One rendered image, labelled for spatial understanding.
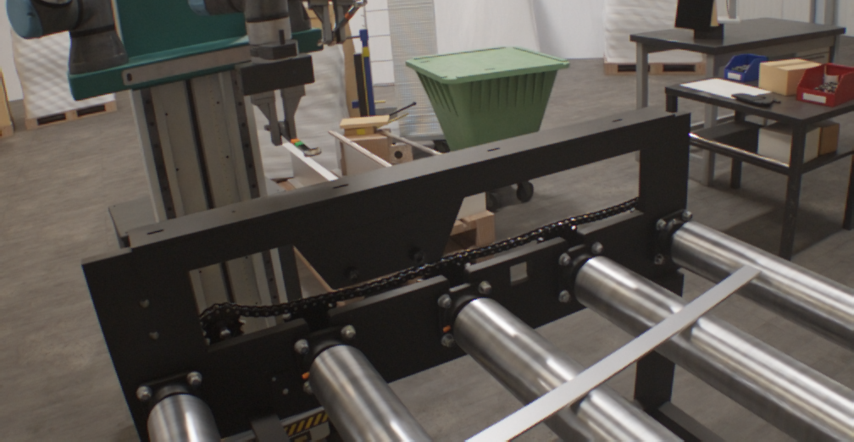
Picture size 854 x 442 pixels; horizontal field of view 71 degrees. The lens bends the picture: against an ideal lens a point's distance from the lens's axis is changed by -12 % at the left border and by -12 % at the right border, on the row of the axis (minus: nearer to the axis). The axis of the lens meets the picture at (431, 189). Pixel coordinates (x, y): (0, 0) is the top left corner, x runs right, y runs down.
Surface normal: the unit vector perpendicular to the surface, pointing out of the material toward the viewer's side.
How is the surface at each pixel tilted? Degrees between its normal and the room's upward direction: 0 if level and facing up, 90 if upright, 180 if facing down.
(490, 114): 101
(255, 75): 90
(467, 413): 0
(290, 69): 90
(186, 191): 90
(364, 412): 25
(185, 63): 90
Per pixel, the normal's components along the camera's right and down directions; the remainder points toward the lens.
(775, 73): -0.96, 0.17
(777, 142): -0.83, 0.25
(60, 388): -0.08, -0.93
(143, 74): 0.54, 0.25
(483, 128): 0.33, 0.48
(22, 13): -0.47, 0.43
